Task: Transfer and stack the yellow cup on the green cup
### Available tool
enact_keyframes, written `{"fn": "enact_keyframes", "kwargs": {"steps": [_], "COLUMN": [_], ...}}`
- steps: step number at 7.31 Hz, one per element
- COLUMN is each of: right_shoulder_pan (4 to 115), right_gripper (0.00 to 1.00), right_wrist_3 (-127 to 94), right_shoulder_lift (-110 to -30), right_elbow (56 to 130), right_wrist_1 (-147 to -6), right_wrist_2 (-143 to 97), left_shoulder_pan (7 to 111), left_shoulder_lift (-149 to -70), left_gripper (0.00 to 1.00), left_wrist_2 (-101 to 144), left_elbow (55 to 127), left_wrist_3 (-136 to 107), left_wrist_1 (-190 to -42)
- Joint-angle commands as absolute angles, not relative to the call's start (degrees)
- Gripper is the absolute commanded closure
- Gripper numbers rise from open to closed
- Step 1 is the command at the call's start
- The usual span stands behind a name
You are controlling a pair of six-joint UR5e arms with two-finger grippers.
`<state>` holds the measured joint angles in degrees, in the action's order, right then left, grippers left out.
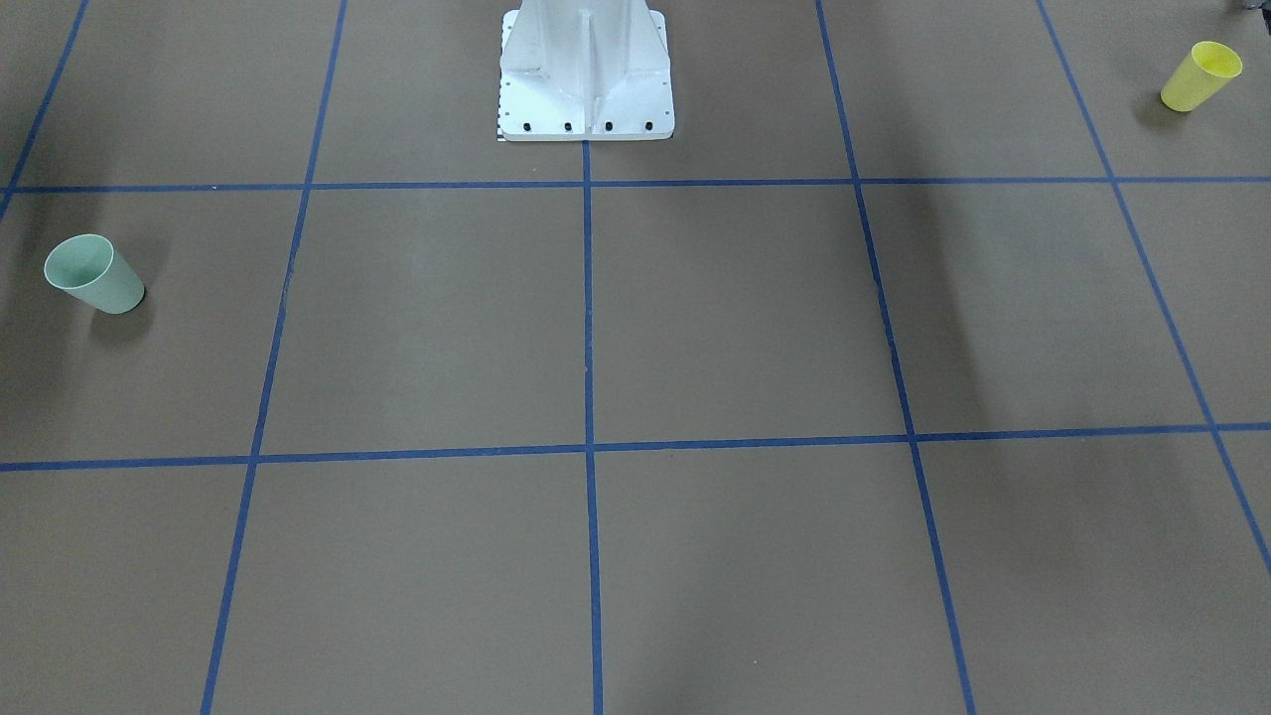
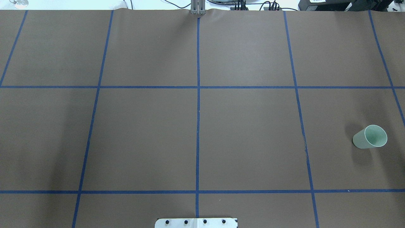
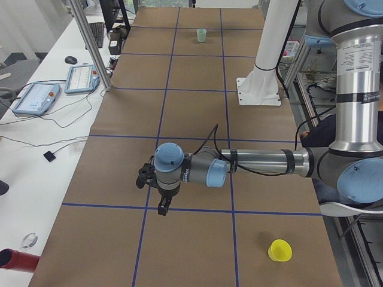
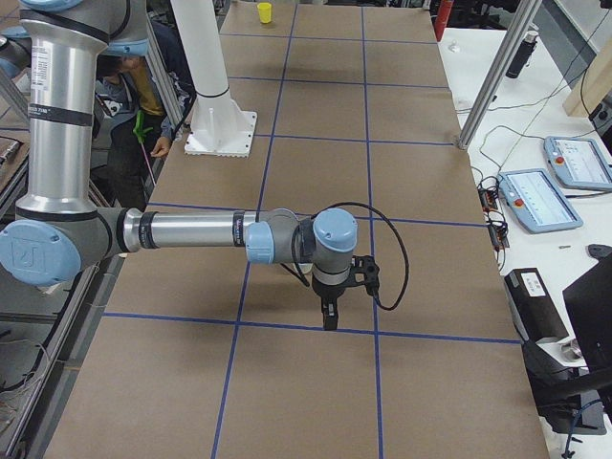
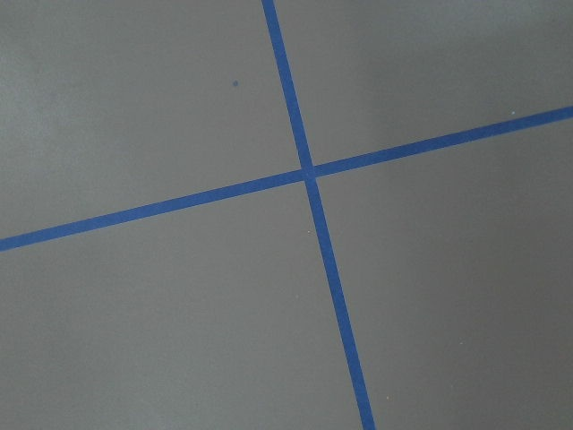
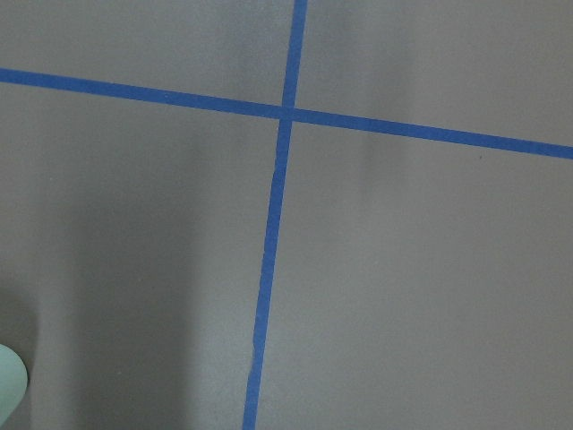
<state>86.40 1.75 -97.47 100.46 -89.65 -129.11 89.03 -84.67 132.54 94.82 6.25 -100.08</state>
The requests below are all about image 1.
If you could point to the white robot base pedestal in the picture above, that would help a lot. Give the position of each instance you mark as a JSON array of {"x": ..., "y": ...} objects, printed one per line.
[{"x": 584, "y": 71}]

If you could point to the yellow cup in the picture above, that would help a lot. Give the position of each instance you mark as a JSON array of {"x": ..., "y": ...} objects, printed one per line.
[{"x": 1206, "y": 69}]

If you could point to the green cup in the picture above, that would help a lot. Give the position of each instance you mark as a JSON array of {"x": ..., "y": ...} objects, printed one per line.
[{"x": 89, "y": 268}]

